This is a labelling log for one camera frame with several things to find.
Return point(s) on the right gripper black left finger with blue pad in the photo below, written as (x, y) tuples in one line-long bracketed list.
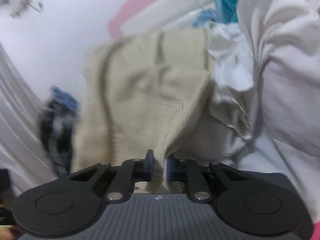
[(116, 183)]

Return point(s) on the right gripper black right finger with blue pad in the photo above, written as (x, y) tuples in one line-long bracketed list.
[(203, 183)]

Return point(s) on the beige khaki trousers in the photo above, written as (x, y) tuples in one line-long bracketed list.
[(144, 92)]

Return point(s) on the black white plaid shirt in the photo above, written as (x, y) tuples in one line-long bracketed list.
[(56, 123)]

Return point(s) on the grey sheer curtain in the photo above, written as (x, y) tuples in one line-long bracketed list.
[(22, 152)]

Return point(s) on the white crumpled garment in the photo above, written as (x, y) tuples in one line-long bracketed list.
[(228, 121)]

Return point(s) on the pink cream bed headboard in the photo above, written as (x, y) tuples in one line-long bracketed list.
[(140, 16)]

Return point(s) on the pink white quilt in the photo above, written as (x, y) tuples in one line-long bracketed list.
[(284, 38)]

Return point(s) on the teal patterned pillow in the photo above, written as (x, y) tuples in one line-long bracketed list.
[(225, 12)]

